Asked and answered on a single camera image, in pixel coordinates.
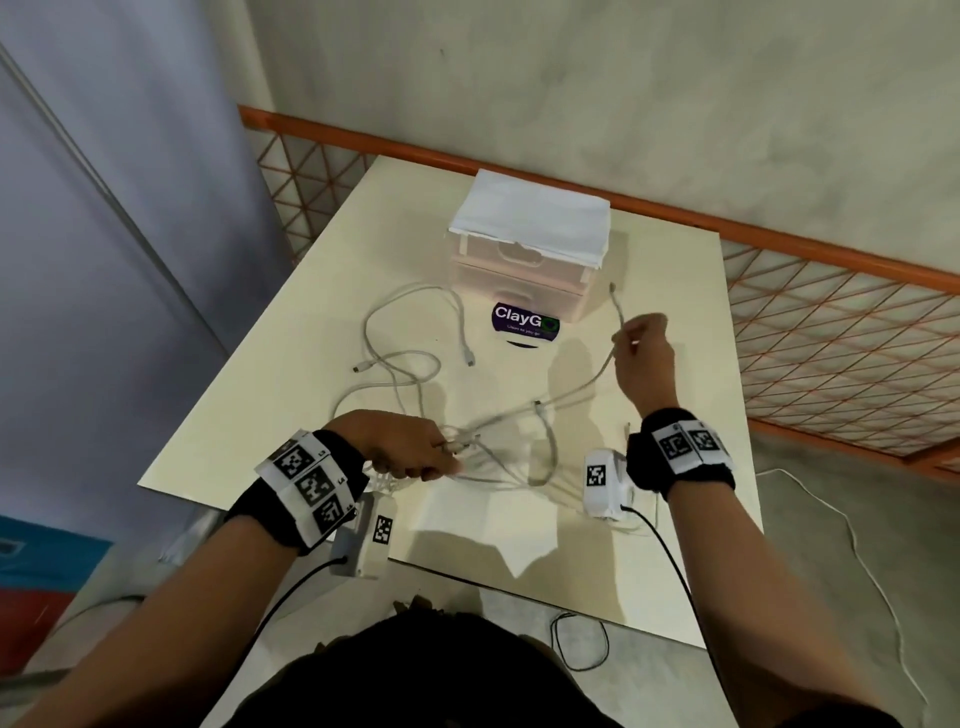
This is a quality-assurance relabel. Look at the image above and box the person's left hand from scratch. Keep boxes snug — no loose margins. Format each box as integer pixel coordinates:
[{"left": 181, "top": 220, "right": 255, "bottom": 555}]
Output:
[{"left": 327, "top": 409, "right": 464, "bottom": 483}]

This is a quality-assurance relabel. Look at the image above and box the person's right hand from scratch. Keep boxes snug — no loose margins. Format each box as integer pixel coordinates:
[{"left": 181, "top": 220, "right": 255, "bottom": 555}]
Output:
[{"left": 611, "top": 312, "right": 681, "bottom": 420}]

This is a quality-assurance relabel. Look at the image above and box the long white charging cable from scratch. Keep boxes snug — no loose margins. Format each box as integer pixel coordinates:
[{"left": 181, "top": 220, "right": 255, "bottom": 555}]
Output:
[{"left": 447, "top": 282, "right": 627, "bottom": 456}]

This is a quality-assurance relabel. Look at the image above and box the short white charging cable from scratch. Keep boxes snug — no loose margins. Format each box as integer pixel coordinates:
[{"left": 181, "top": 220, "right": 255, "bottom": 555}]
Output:
[{"left": 450, "top": 401, "right": 594, "bottom": 507}]

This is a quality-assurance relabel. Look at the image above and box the person's right forearm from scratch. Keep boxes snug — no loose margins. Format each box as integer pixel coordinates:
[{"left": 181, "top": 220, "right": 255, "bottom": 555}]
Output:
[{"left": 663, "top": 480, "right": 895, "bottom": 723}]

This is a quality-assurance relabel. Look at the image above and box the person's left forearm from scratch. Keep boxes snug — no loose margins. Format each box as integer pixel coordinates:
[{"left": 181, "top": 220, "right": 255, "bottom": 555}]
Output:
[{"left": 43, "top": 514, "right": 303, "bottom": 728}]

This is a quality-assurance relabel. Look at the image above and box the white paper sheet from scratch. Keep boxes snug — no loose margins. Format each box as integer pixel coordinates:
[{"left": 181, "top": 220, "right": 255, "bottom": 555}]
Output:
[{"left": 409, "top": 477, "right": 562, "bottom": 580}]

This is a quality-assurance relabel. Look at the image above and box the purple oval sticker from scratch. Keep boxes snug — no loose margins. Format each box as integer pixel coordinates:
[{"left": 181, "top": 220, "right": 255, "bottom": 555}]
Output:
[{"left": 492, "top": 301, "right": 564, "bottom": 343}]

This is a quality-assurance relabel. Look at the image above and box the black right wristband with markers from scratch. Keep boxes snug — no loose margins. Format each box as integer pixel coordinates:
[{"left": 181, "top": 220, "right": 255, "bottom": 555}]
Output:
[{"left": 625, "top": 408, "right": 738, "bottom": 503}]

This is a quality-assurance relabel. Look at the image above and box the black wristband with markers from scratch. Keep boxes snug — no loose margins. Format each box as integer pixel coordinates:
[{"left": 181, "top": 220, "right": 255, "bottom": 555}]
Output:
[
  {"left": 625, "top": 408, "right": 738, "bottom": 503},
  {"left": 225, "top": 428, "right": 373, "bottom": 558}
]

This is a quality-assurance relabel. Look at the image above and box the black left wristband with markers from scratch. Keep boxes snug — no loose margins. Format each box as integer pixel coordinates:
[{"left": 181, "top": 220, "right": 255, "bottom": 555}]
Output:
[{"left": 225, "top": 428, "right": 373, "bottom": 558}]

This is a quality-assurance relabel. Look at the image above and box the pink plastic drawer box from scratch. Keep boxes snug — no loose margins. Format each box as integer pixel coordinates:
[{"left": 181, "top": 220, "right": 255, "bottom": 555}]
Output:
[{"left": 450, "top": 231, "right": 610, "bottom": 324}]

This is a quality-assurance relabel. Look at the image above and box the white folded cloth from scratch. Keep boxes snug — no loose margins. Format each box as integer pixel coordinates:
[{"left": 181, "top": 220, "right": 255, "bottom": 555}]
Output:
[{"left": 447, "top": 168, "right": 612, "bottom": 270}]

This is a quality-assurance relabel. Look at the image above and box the orange metal mesh railing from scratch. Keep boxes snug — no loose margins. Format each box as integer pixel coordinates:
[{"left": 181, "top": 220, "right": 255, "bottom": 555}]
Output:
[{"left": 237, "top": 104, "right": 960, "bottom": 478}]

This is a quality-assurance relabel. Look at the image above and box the blue and red board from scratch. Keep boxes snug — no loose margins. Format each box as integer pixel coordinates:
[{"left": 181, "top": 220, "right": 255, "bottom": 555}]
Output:
[{"left": 0, "top": 513, "right": 115, "bottom": 678}]

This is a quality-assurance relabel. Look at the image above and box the looped white charging cable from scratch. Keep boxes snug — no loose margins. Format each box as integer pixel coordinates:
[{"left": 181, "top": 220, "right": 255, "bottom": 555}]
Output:
[{"left": 351, "top": 282, "right": 478, "bottom": 421}]

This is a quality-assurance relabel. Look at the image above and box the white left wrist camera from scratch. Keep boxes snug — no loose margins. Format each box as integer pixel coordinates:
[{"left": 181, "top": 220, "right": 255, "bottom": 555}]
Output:
[{"left": 328, "top": 493, "right": 396, "bottom": 580}]

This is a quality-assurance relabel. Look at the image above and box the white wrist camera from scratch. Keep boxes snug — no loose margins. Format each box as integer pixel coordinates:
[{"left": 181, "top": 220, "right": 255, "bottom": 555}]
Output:
[
  {"left": 328, "top": 493, "right": 396, "bottom": 580},
  {"left": 582, "top": 447, "right": 639, "bottom": 523}
]

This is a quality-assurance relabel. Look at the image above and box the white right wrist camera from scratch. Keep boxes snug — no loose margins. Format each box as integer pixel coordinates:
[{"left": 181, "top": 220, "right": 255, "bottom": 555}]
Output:
[{"left": 582, "top": 447, "right": 639, "bottom": 523}]

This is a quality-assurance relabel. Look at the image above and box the black left camera cable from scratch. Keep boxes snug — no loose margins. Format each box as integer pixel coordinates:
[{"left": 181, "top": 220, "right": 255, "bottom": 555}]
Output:
[{"left": 243, "top": 555, "right": 350, "bottom": 665}]

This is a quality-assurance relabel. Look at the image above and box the black camera cable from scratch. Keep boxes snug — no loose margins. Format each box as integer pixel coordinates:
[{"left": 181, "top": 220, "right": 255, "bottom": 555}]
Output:
[
  {"left": 619, "top": 505, "right": 712, "bottom": 648},
  {"left": 243, "top": 555, "right": 350, "bottom": 665}
]

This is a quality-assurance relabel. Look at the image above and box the black right camera cable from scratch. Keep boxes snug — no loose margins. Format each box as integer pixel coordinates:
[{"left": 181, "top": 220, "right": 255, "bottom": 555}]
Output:
[{"left": 619, "top": 505, "right": 712, "bottom": 648}]

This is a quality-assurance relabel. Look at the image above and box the black looped cable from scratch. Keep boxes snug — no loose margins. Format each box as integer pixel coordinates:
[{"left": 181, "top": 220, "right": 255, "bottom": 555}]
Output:
[{"left": 549, "top": 611, "right": 610, "bottom": 673}]

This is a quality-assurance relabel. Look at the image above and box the thin white floor cable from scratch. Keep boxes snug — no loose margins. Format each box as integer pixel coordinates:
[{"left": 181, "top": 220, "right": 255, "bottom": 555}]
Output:
[{"left": 754, "top": 468, "right": 933, "bottom": 710}]

